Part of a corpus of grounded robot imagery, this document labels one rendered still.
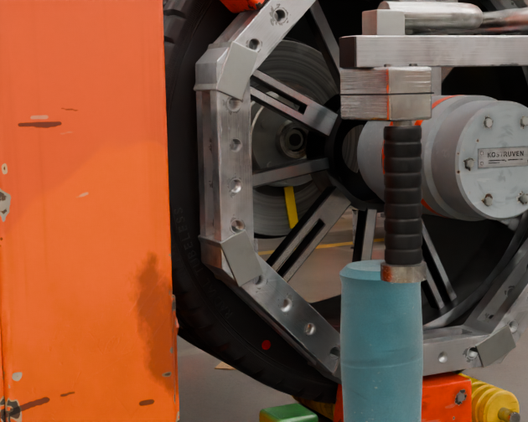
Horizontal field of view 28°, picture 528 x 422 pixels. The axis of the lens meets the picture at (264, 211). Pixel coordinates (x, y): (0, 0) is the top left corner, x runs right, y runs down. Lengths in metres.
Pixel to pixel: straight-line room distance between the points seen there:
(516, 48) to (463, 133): 0.10
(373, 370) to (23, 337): 0.38
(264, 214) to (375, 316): 0.64
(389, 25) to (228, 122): 0.23
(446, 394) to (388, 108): 0.46
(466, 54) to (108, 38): 0.35
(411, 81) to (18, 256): 0.39
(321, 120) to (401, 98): 0.34
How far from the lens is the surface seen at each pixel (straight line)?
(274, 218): 1.73
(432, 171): 1.15
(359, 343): 1.12
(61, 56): 0.94
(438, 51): 1.04
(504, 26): 1.19
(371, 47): 1.00
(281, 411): 0.91
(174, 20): 1.21
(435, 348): 1.31
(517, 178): 1.16
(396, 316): 1.11
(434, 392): 1.31
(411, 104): 0.99
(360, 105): 1.01
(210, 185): 1.18
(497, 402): 1.40
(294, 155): 1.67
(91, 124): 0.95
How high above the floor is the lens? 0.93
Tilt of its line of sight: 7 degrees down
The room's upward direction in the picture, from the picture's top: 1 degrees counter-clockwise
